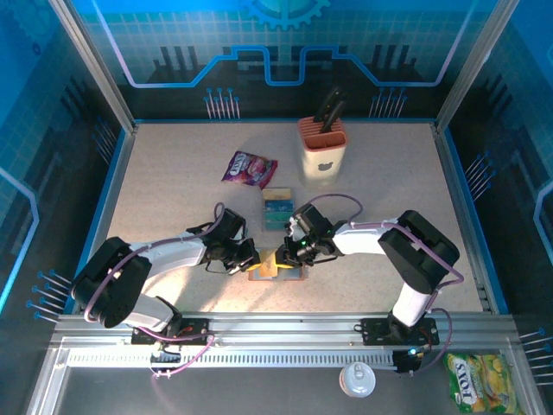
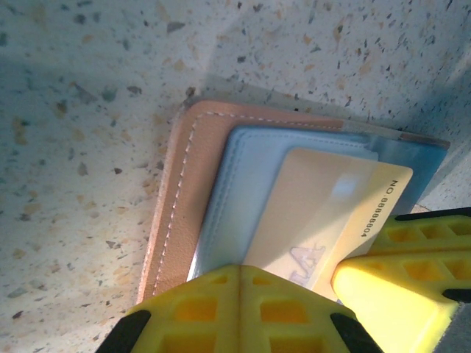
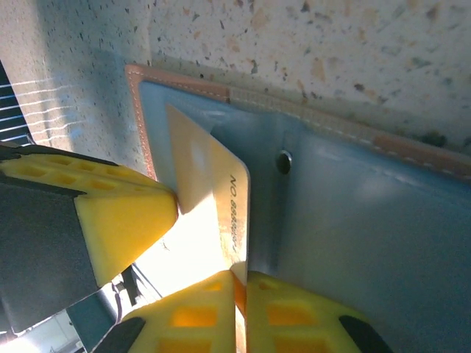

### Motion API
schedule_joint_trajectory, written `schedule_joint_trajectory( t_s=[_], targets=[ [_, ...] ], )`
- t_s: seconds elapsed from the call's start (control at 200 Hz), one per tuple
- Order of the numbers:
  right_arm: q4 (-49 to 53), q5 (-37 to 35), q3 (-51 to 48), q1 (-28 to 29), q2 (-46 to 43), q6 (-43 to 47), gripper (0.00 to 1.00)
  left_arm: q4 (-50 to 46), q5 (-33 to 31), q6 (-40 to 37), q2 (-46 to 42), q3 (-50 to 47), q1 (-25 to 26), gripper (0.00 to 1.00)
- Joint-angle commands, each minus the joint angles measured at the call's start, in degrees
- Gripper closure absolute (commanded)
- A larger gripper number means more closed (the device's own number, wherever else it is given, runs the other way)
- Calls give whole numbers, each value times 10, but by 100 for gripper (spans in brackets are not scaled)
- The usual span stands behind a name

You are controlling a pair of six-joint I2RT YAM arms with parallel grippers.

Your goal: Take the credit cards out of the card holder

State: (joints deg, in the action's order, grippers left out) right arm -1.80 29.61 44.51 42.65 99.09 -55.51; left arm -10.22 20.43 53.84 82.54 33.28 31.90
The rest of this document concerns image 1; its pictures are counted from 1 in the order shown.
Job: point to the teal plastic card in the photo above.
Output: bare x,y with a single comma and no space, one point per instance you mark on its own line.
273,225

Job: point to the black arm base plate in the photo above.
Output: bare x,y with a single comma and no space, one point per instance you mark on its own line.
376,333
196,325

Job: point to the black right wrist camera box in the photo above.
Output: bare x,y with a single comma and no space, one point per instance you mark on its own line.
311,219

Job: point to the green AION card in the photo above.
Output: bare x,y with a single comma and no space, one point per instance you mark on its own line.
274,215

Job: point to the clear acrylic box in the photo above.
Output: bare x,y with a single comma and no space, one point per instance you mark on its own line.
294,194

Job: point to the green Fox's candy bag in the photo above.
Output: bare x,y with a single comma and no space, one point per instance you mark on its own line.
479,382

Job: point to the white can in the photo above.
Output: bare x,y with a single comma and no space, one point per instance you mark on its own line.
357,379

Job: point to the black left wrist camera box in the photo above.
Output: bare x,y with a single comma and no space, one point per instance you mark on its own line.
231,224

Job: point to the black electronics box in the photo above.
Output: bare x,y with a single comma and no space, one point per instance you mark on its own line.
406,363

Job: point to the aluminium front rail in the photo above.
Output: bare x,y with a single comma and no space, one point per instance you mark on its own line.
281,328

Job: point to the tan leather card holder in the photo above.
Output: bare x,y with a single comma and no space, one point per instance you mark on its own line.
294,275

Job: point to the aluminium side rail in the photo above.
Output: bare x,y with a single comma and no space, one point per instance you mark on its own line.
460,207
113,194

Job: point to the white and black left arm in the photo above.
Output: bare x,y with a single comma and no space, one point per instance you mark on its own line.
173,255

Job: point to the purple Fox's candy bag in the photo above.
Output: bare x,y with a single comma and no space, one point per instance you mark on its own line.
248,169

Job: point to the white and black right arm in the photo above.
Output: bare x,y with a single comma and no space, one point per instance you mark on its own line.
367,235

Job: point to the aluminium frame post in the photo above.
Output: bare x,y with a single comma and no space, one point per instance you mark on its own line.
473,65
100,73

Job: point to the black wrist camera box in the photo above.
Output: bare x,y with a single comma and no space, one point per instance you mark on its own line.
231,224
311,219

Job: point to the cream knife block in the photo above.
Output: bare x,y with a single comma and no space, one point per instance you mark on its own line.
322,160

